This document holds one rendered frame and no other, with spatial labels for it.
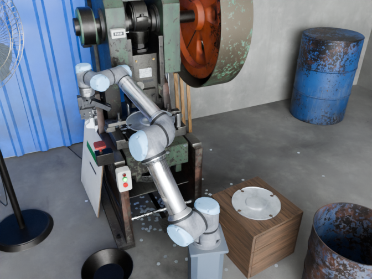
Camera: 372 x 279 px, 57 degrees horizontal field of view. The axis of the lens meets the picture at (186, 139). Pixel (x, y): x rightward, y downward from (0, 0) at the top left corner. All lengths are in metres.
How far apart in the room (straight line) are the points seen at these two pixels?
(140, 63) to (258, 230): 1.12
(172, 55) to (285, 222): 1.14
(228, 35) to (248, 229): 1.03
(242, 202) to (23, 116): 2.04
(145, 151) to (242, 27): 0.79
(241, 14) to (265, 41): 2.15
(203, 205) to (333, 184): 1.65
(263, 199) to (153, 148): 0.94
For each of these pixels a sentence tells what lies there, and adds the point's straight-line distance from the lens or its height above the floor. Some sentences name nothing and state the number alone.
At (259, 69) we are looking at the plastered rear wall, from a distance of 3.98.
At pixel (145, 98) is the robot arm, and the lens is 1.61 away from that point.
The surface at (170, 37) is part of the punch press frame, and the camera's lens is 1.93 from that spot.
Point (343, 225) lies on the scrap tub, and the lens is 2.19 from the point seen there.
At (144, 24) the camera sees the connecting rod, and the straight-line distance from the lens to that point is 1.92.
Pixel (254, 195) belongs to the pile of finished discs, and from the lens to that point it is 2.18.
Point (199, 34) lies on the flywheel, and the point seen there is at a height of 1.22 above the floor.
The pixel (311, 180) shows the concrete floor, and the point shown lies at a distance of 3.02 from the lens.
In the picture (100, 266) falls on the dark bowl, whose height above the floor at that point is 0.00.
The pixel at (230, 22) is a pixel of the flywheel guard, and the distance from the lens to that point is 1.75.
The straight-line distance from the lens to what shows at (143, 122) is 2.04.
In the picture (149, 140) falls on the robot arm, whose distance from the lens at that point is 1.43.
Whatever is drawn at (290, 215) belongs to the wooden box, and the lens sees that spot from 2.11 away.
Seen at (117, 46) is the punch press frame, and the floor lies 1.24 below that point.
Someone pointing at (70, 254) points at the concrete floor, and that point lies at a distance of 2.40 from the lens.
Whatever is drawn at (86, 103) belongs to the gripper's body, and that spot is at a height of 1.01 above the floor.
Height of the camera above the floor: 1.74
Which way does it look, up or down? 31 degrees down
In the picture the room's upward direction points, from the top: straight up
